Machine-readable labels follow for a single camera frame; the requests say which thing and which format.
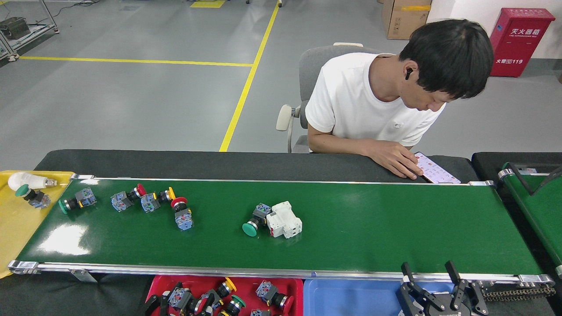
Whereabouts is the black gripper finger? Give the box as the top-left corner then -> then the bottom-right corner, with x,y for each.
445,260 -> 489,316
396,262 -> 444,314

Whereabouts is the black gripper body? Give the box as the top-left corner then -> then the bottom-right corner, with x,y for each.
411,303 -> 472,316

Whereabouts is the smartphone with lit screen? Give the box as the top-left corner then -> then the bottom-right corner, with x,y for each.
414,151 -> 461,184

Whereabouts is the white circuit breaker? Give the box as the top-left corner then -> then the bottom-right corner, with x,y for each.
266,201 -> 303,239

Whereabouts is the green mushroom push button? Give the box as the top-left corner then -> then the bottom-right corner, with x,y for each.
218,294 -> 246,316
242,202 -> 273,238
58,187 -> 97,215

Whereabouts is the yellow push button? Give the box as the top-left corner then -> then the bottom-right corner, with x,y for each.
140,187 -> 177,213
195,277 -> 238,313

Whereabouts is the small green push button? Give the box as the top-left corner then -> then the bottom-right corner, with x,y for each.
15,184 -> 51,209

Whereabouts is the green conveyor belt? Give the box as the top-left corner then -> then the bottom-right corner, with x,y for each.
8,173 -> 555,286
498,162 -> 562,277

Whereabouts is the yellow plastic tray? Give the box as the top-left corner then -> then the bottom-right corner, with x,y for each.
0,170 -> 75,279

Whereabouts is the person's right hand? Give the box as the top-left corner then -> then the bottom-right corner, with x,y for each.
367,140 -> 424,180

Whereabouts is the blue plastic bin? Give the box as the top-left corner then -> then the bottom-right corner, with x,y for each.
303,279 -> 457,316

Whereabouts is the black guide bar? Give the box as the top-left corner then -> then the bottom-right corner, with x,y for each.
505,163 -> 562,196

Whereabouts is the person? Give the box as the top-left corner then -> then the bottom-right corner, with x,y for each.
305,18 -> 494,180

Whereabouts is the red plastic bin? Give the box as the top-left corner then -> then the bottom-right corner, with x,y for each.
145,275 -> 304,316

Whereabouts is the grey office chair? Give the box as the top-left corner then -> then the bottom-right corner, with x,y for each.
276,43 -> 382,153

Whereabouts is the red fire extinguisher box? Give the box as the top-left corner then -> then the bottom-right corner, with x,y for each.
489,7 -> 556,78

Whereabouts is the brown cardboard box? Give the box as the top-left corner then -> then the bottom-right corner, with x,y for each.
381,0 -> 432,41

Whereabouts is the white light bulb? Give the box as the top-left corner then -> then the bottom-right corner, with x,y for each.
8,172 -> 58,192

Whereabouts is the metal rack on casters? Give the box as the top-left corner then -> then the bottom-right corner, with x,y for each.
0,0 -> 60,61

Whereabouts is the black device on rack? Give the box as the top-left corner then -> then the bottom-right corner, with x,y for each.
0,17 -> 31,40

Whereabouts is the conveyor drive chain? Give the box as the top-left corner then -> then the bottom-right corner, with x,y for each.
479,285 -> 556,301

